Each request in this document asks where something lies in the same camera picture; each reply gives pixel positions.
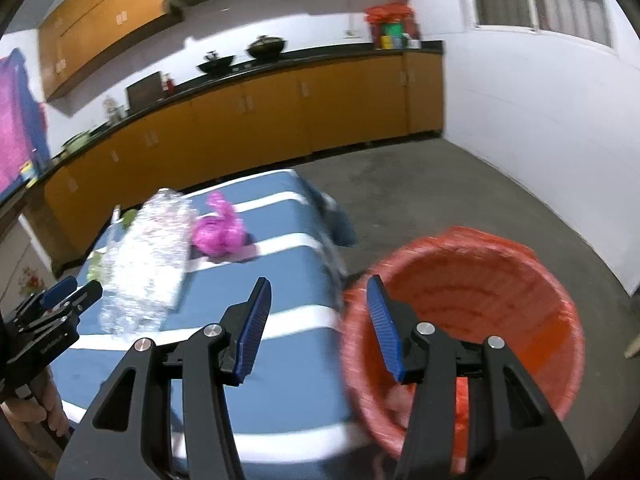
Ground orange plastic basket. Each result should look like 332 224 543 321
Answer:
340 226 587 461

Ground wooden lower kitchen cabinets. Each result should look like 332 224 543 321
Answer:
44 52 445 273

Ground purple blue hanging cloth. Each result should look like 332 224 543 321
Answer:
0 47 51 196

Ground black wok with domed lid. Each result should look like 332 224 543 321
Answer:
246 35 287 59

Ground blue white striped cloth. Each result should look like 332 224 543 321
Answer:
47 169 373 480

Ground clear container with plastic bag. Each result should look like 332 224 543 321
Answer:
102 96 128 123

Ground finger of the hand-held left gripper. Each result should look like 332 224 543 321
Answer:
35 280 104 328
17 276 80 318

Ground black kitchen countertop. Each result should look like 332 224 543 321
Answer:
0 40 445 201

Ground dark wooden cutting board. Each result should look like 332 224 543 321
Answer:
126 72 163 111

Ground clear bottle with green label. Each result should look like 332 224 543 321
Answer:
85 205 138 283

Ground crushed clear plastic bottle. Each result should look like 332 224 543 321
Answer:
97 187 196 336

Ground wooden kitchen cabinets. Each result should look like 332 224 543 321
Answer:
44 52 445 273
37 0 418 102

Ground black wok with knob lid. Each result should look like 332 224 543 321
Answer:
196 51 236 75

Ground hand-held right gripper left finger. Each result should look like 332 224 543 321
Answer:
55 276 273 480

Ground pale green basin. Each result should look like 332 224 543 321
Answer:
61 131 91 153

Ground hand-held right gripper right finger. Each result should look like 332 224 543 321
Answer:
366 275 586 480

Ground red plastic bag bundle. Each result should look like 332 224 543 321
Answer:
365 2 416 23

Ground pink plastic bag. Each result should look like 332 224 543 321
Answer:
190 191 251 257

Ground white cabinet with flower sticker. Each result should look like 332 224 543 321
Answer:
0 200 58 311

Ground person's left hand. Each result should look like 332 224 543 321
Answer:
0 367 71 438

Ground wooden upper kitchen cabinets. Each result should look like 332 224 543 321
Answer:
37 0 418 102

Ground red plastic bag liner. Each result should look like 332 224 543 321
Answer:
340 226 587 461

